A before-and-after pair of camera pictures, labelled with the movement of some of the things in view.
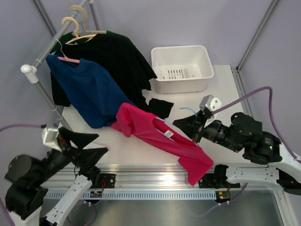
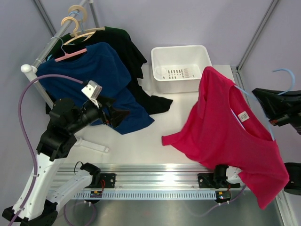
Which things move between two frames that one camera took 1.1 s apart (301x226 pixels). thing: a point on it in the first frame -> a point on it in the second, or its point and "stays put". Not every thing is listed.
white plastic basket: [181, 69] stays put
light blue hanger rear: [82, 32] stays put
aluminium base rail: [157, 178] stays put
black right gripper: [194, 126] -> [280, 109]
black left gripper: [87, 157] -> [116, 116]
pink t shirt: [166, 136] -> [225, 128]
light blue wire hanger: [170, 123] -> [253, 98]
